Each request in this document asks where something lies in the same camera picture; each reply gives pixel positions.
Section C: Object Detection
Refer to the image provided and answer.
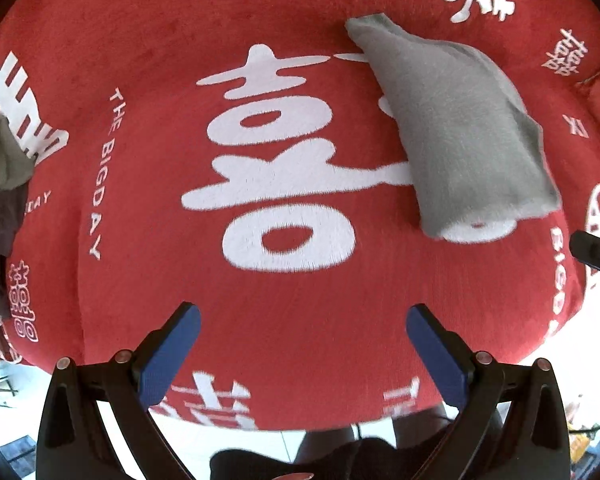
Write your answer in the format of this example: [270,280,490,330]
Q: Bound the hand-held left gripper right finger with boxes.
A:
[406,303,573,480]

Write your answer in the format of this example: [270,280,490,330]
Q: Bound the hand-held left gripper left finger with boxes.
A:
[36,302,201,480]

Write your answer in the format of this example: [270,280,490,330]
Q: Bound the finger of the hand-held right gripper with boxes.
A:
[569,230,600,279]

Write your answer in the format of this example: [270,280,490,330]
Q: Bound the grey fleece garment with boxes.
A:
[345,12,562,241]

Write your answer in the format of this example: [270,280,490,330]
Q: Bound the person's dark pants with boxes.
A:
[209,404,487,480]

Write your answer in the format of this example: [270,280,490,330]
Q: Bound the red printed blanket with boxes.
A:
[0,0,600,433]

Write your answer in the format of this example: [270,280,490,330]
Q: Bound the green cloth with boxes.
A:
[0,109,35,198]

